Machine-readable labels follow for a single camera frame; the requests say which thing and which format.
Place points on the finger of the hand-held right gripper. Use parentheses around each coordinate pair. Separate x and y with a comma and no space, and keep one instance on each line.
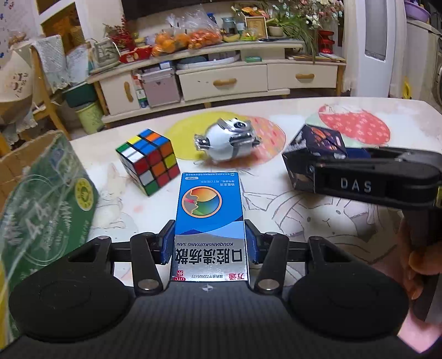
(357,153)

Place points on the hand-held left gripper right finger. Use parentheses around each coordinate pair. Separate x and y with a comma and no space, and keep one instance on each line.
(251,243)

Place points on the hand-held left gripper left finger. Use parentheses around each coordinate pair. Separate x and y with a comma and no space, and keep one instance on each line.
(168,241)

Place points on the dark printed box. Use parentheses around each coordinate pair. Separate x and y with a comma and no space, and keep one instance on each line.
(310,148)

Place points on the blue medicine box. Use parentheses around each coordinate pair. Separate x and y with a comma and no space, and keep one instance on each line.
(207,214)

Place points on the brown cardboard box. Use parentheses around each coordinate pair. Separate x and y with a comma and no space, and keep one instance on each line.
(45,207)

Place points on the person's right hand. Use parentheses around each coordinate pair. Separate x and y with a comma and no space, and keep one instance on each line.
(416,276)

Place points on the printed table cover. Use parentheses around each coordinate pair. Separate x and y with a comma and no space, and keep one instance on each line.
(293,224)

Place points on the multicoloured puzzle cube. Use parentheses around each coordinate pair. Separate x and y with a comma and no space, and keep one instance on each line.
(148,162)

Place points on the white and silver toy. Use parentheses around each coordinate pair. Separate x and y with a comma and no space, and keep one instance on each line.
(224,141)

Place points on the white floor air conditioner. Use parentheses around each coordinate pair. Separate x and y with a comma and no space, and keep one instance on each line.
(380,48)

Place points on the white appliance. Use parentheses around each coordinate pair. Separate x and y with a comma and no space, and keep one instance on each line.
(419,58)

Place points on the green packet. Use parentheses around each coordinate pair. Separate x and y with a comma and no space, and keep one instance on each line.
(253,58)

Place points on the potted plant with flowers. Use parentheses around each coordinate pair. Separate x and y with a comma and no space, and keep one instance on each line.
(300,24)

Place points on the light green trash bin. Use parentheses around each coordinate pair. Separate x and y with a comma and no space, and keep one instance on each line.
(90,119)

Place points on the pale pink storage box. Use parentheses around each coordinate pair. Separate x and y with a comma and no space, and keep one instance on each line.
(160,88)

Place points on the white television cabinet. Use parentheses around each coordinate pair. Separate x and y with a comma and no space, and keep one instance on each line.
(221,79)

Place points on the purple basin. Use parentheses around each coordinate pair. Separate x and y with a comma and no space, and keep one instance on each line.
(417,8)

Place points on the person's pink clothing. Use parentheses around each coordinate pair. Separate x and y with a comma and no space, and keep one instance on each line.
(426,336)

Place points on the bananas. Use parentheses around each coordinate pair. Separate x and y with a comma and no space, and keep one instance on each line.
(231,38)

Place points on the dark green container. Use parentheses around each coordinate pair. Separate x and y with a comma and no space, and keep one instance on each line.
(80,95)

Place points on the stack of plates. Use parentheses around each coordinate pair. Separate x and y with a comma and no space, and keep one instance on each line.
(207,61)

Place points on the glass jar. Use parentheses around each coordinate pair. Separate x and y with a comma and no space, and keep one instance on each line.
(228,26)

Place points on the wooden chair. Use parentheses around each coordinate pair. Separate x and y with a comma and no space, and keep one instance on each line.
(48,103)

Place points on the red gift box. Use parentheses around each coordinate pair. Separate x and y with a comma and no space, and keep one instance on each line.
(135,55)

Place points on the bag of oranges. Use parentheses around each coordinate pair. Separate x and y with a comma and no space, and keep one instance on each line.
(169,43)
(205,36)

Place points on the grey and white tote bag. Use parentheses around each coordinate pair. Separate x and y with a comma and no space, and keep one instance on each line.
(105,53)

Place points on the white plastic bag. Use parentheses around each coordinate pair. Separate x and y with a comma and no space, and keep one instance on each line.
(78,64)

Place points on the red flower bouquet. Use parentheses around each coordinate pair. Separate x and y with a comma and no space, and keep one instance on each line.
(121,36)

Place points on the white lace cloth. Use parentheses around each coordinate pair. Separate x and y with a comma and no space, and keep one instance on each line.
(51,62)

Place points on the beige tote bag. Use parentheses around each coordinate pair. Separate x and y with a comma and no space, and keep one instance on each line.
(15,79)

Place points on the wooden shelf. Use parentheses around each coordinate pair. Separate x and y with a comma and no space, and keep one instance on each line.
(62,20)

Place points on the wooden photo frame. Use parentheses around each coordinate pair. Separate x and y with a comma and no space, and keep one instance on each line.
(256,27)

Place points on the wall poster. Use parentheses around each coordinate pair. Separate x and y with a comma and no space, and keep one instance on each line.
(15,20)

